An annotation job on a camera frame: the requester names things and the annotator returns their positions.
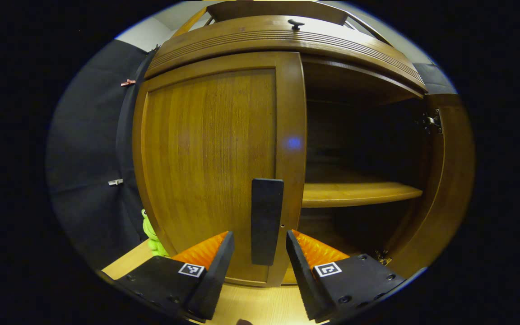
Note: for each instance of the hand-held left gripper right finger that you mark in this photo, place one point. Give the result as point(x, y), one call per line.
point(305, 284)

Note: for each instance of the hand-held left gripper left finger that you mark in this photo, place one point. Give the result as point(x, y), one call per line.
point(212, 284)

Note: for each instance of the wooden shoe cabinet door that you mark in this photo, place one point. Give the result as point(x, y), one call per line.
point(206, 158)
point(454, 180)

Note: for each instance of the wooden double-door shoe cabinet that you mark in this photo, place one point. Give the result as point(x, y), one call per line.
point(287, 49)

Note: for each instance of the metal door hinge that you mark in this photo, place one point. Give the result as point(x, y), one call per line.
point(430, 122)
point(383, 257)

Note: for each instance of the wooden cabinet drawer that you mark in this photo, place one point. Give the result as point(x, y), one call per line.
point(287, 43)

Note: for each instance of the green frog toy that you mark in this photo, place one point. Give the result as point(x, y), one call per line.
point(154, 239)

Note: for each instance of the wooden inner shelf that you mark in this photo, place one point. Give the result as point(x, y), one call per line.
point(355, 194)

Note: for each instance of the silver cloth clip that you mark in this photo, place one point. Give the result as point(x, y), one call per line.
point(115, 182)

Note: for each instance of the red cloth clip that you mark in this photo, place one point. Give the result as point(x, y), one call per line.
point(128, 82)

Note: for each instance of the black round drawer knob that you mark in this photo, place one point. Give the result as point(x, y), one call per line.
point(295, 24)

